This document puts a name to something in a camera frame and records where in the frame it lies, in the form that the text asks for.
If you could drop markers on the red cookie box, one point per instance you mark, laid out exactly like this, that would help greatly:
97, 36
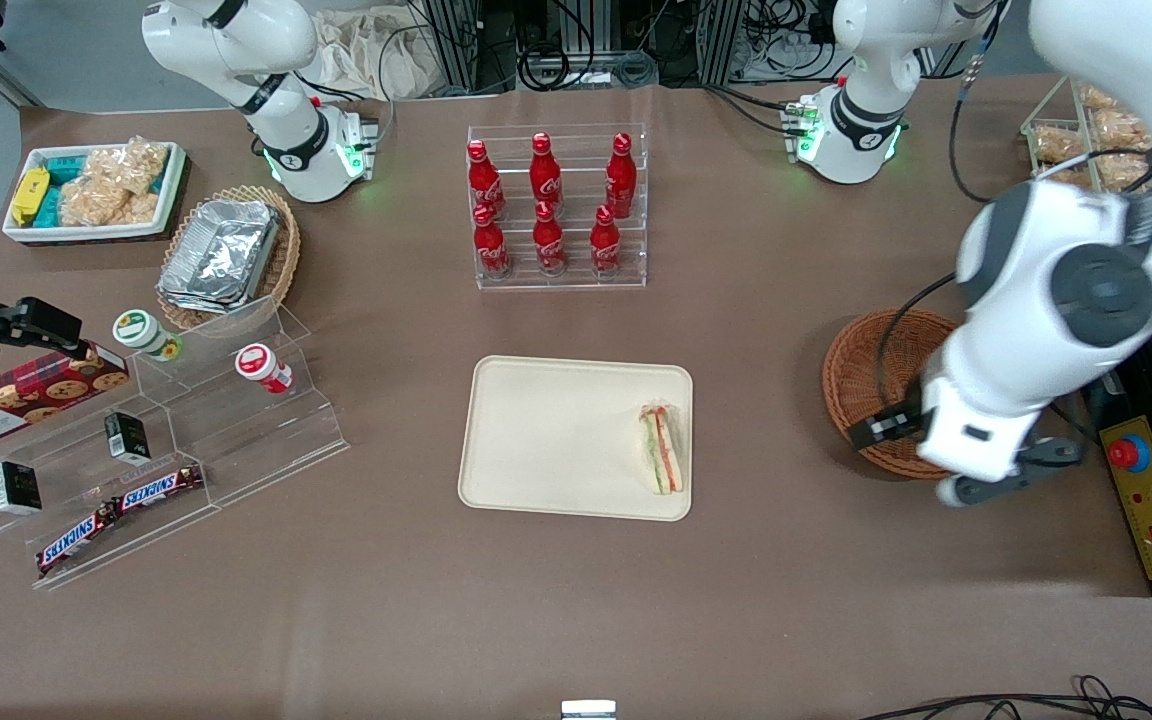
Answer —
36, 395

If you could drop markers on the clear acrylic step shelf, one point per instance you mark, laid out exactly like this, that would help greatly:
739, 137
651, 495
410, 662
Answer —
266, 430

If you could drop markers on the stack of foil trays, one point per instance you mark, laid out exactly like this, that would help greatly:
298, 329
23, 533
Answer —
221, 255

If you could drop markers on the triangle sandwich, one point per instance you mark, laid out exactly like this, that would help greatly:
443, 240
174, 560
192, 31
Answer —
664, 450

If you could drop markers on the oval tan wicker basket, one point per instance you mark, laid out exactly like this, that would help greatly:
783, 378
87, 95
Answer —
286, 250

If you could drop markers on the red emergency stop button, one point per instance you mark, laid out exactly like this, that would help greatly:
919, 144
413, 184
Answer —
1129, 454

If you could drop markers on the clear bag rice crackers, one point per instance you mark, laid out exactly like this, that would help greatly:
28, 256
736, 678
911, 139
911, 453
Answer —
101, 205
131, 165

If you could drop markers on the snickers chocolate bar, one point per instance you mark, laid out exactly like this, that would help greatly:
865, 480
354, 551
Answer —
76, 540
158, 488

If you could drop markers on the red cola bottle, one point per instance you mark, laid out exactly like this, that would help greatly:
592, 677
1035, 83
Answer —
605, 245
490, 245
482, 180
621, 175
545, 172
548, 242

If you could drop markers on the small black box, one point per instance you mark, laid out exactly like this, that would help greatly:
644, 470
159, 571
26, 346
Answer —
16, 487
126, 437

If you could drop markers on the cream plastic tray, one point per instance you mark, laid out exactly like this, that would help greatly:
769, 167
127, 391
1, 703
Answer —
556, 440

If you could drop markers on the clear acrylic bottle rack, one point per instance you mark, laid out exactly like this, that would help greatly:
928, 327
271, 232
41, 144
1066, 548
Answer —
576, 283

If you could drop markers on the round brown wicker basket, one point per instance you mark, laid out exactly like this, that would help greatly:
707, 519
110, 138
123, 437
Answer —
856, 360

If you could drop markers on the aluminium frame post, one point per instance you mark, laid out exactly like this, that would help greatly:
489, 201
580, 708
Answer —
456, 50
721, 40

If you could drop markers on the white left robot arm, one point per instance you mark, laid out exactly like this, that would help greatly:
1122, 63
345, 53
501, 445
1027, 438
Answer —
1036, 260

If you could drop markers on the bagged fried snack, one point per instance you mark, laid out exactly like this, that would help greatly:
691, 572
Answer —
1061, 145
1116, 128
1121, 170
1096, 97

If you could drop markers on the yellow snack packet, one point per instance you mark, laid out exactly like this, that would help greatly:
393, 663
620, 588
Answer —
30, 195

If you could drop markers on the teal snack packet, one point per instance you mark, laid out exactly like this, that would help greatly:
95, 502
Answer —
48, 208
64, 168

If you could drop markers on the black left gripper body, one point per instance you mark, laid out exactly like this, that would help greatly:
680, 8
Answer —
884, 428

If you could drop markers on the white rectangular bin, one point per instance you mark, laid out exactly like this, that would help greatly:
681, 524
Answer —
86, 232

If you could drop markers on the beige cloth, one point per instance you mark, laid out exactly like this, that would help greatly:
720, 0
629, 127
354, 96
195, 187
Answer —
376, 60

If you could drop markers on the red lid white cup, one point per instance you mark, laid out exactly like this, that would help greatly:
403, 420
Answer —
256, 362

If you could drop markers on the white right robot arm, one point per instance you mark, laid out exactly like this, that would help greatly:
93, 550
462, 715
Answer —
276, 120

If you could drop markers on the green lid white cup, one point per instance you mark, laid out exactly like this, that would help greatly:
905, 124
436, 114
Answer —
136, 328

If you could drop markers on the black yellow control box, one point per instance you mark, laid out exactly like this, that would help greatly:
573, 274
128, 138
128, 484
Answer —
1151, 500

